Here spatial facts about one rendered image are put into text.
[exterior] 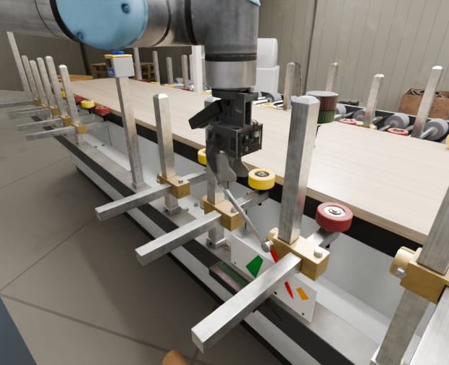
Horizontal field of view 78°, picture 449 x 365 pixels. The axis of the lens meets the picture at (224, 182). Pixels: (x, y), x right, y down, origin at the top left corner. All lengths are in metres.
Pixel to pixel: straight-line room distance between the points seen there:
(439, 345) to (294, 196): 0.30
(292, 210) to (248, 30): 0.34
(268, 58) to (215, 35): 3.95
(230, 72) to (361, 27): 5.43
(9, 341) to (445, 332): 1.25
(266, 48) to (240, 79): 3.98
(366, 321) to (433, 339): 0.45
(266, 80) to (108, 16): 4.07
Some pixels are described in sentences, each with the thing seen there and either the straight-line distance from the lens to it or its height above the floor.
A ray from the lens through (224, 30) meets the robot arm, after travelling 0.48.
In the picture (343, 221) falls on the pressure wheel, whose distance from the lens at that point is 0.68.
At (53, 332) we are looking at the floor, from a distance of 1.74.
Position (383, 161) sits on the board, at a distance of 1.09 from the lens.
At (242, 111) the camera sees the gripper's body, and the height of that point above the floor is 1.16.
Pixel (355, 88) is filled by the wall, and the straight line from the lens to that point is 5.94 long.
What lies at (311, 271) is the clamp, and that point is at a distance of 0.63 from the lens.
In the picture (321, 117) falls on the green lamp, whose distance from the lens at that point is 0.54.
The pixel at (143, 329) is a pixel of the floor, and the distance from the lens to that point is 1.59.
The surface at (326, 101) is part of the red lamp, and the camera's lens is 0.54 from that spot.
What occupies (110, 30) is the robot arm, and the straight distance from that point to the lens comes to 0.39.
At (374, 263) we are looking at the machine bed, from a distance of 0.83.
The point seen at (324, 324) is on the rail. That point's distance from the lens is 0.73.
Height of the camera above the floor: 1.27
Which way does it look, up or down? 27 degrees down
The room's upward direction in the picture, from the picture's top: straight up
